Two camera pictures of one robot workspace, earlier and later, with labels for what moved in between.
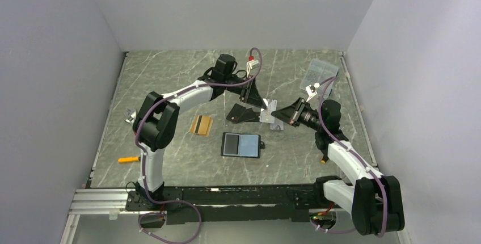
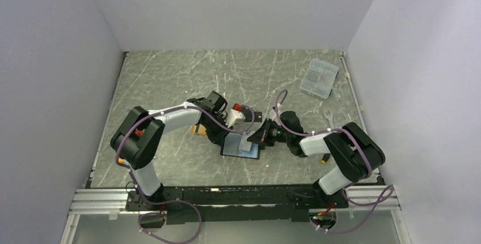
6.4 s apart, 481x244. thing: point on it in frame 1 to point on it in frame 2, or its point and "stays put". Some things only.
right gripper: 291,114 to 262,135
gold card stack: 201,125 stays put
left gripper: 252,95 to 218,138
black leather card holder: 241,145 stays put
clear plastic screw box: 317,72 stays put
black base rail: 233,204 stays put
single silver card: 266,115 to 244,144
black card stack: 239,114 stays put
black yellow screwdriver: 325,158 stays put
